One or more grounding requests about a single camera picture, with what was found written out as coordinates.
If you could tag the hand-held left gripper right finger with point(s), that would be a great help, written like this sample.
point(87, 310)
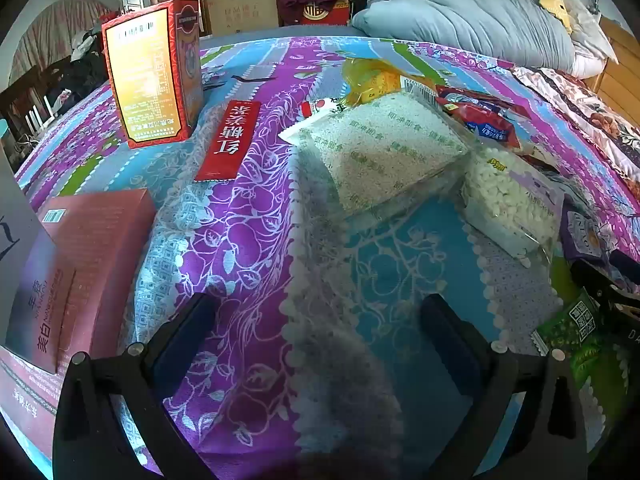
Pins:
point(452, 350)

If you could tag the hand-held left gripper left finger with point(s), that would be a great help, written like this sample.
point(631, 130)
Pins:
point(177, 355)

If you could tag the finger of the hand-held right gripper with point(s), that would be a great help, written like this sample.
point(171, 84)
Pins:
point(597, 276)

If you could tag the red yellow snack packet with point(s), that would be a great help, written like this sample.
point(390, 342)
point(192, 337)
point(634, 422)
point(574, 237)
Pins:
point(465, 96)

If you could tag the purple snack packet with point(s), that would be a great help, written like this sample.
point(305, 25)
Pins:
point(585, 232)

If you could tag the white candy packet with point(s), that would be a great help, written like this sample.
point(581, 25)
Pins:
point(510, 200)

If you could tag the pink purple box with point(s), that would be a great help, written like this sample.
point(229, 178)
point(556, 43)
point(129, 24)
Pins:
point(100, 250)

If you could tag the floral patchwork bedsheet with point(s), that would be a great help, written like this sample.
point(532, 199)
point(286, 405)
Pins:
point(240, 240)

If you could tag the large pink flat box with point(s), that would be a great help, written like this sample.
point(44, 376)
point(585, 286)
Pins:
point(25, 405)

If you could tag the floral quilt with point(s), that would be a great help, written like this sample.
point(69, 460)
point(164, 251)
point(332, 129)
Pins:
point(595, 110)

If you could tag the red green snack packet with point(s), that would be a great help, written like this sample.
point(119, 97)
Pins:
point(492, 130)

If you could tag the puffed rice snack packet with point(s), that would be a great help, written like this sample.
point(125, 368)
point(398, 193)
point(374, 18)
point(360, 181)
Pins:
point(380, 150)

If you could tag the white grey box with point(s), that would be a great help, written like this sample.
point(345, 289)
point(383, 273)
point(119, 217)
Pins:
point(20, 210)

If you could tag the long red flat box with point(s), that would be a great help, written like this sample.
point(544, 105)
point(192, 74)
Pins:
point(230, 140)

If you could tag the wooden headboard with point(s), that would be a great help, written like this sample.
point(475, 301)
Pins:
point(622, 55)

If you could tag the white pillow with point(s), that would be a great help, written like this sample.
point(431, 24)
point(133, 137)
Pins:
point(592, 40)

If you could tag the small red white packet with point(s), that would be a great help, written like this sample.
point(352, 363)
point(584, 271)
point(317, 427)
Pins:
point(320, 106)

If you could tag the yellow cloth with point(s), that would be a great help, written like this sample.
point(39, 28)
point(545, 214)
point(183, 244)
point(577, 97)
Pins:
point(555, 0)

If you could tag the grey blue duvet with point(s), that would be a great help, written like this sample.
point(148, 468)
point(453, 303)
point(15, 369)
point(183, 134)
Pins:
point(475, 25)

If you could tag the orange red carton box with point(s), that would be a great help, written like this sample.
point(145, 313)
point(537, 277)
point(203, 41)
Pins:
point(150, 75)

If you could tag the dark wooden chair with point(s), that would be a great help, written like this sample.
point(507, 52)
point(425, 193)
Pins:
point(30, 92)

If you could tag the dark clothes pile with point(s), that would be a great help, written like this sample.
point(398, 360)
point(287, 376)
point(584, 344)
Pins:
point(85, 62)

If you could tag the grey blue mattress cover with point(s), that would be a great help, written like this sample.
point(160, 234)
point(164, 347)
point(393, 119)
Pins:
point(280, 32)

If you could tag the striped cloth covered rack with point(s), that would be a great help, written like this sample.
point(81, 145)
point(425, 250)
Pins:
point(50, 30)

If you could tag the red gift box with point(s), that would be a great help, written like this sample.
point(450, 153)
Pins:
point(325, 12)

